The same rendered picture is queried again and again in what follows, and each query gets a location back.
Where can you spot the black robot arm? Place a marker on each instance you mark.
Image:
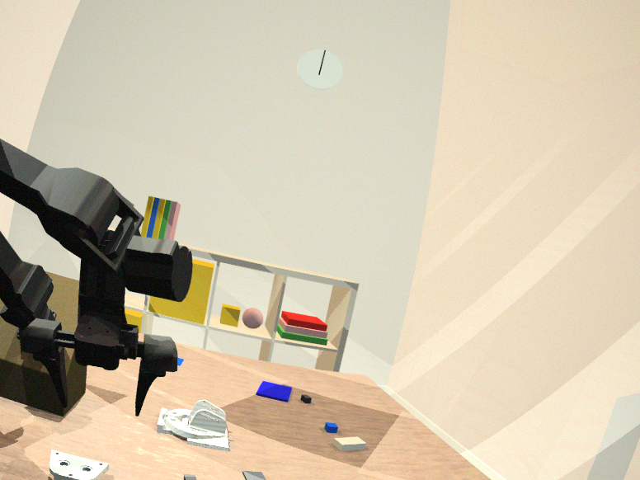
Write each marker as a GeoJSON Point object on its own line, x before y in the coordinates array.
{"type": "Point", "coordinates": [76, 208]}

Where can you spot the small blue block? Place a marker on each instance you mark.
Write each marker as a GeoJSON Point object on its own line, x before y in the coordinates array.
{"type": "Point", "coordinates": [330, 427]}

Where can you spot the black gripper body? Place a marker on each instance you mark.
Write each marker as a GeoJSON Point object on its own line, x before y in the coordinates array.
{"type": "Point", "coordinates": [44, 337]}

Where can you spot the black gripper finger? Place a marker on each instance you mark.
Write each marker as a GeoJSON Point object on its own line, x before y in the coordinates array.
{"type": "Point", "coordinates": [56, 368]}
{"type": "Point", "coordinates": [145, 380]}

